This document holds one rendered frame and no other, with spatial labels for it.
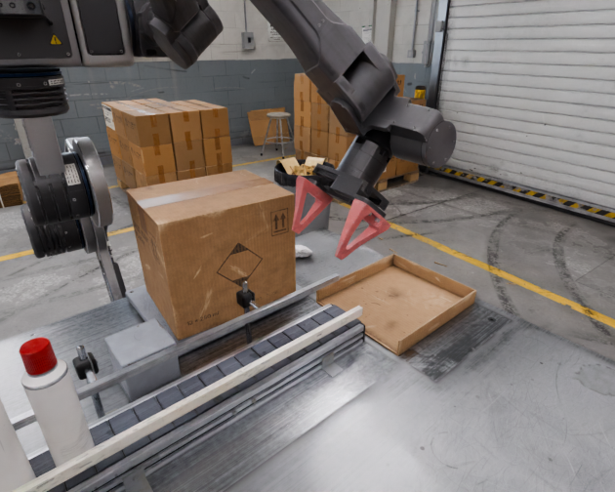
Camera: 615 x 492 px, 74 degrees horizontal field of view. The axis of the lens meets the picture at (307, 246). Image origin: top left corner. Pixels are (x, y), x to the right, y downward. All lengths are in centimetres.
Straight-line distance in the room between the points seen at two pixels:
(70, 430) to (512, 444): 67
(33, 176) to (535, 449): 104
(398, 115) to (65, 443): 61
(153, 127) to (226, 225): 292
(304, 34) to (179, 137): 335
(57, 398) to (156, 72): 561
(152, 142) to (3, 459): 325
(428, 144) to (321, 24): 18
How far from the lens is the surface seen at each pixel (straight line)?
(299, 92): 440
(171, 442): 72
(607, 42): 430
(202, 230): 83
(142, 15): 93
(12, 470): 69
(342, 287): 109
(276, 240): 92
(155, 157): 377
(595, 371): 103
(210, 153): 395
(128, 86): 599
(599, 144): 433
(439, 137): 53
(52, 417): 65
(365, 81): 53
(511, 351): 100
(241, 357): 82
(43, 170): 98
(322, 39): 51
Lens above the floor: 142
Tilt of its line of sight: 26 degrees down
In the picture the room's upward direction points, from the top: straight up
